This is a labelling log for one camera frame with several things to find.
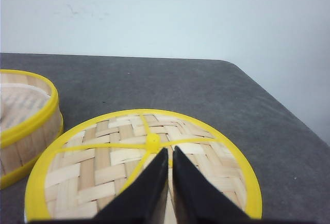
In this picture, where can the bamboo steamer basket one bun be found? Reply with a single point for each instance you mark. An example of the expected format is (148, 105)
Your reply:
(30, 121)

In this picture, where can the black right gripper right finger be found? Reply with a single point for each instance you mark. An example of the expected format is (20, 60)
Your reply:
(197, 200)

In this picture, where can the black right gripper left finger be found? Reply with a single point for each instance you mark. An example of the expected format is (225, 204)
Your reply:
(144, 201)

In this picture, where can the yellow-rimmed woven bamboo lid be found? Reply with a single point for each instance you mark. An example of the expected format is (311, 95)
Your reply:
(88, 166)

